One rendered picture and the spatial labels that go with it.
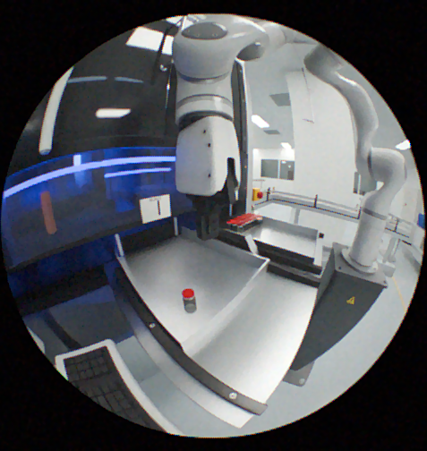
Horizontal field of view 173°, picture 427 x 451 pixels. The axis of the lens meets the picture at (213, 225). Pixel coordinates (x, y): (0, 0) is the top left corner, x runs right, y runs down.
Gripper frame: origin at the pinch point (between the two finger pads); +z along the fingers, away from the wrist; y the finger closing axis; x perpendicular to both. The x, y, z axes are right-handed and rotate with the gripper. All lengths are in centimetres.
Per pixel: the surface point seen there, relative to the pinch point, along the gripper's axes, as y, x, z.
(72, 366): 2.2, -35.6, 19.0
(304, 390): 59, 26, 104
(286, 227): -4.7, 47.2, 13.8
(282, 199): -39, 120, 13
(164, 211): -19.5, 0.1, 1.1
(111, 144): -17.3, -12.6, -17.2
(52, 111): -7.9, -25.0, -23.5
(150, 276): -11.9, -8.7, 13.6
